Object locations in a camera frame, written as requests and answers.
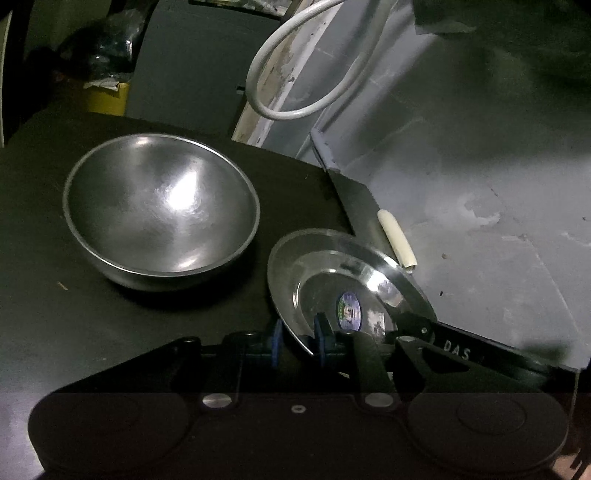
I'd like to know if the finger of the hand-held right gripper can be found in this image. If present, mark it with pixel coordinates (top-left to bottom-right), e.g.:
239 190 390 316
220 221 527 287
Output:
392 315 439 344

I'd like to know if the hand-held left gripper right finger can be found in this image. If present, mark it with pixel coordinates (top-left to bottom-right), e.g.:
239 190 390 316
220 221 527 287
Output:
314 314 542 411

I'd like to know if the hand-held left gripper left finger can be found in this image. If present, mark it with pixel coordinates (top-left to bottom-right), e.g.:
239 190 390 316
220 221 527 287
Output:
115 318 283 412

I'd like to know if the steel plate with sticker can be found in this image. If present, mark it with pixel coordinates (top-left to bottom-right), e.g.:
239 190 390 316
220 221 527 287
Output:
267 228 438 357

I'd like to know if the large steel bowl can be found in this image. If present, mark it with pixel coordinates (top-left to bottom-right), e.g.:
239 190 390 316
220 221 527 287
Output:
62 132 260 292

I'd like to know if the cream cylindrical roll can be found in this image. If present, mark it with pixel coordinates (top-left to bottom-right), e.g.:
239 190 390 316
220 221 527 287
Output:
378 210 419 271

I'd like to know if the steel cleaver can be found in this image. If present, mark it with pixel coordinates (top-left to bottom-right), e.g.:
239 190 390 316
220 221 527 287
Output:
310 128 419 273

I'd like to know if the grey cabinet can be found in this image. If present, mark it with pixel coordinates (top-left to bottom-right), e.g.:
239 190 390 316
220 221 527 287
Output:
124 0 247 136

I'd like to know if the yellow box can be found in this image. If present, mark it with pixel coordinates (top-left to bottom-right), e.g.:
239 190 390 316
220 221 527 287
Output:
84 79 131 116

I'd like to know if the black plastic bag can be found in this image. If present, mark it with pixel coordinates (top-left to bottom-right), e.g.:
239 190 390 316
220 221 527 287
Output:
58 18 149 89

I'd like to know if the door frame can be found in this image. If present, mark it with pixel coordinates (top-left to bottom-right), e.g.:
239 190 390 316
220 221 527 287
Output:
231 0 345 153

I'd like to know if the white hose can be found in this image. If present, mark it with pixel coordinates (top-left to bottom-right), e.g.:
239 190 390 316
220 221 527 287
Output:
245 0 403 121

